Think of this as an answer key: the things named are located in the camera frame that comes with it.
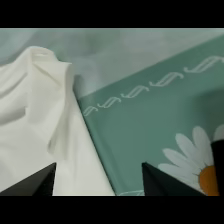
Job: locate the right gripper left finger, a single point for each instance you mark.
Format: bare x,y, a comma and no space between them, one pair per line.
38,185

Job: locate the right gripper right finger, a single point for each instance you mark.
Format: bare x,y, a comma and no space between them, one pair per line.
163,185

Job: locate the white T-shirt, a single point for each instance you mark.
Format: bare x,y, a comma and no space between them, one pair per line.
30,126

